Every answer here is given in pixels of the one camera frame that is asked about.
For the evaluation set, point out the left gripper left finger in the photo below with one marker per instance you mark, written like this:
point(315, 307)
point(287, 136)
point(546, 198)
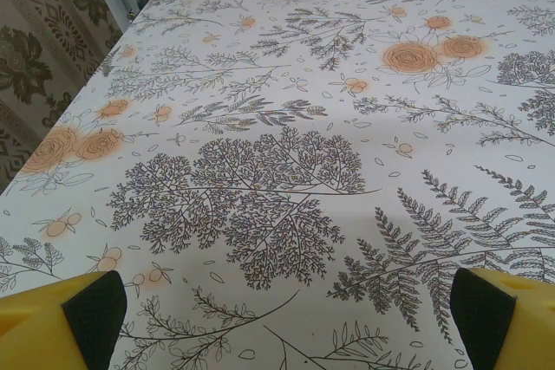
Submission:
point(39, 331)

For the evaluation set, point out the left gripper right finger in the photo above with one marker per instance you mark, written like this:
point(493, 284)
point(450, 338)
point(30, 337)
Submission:
point(511, 331)

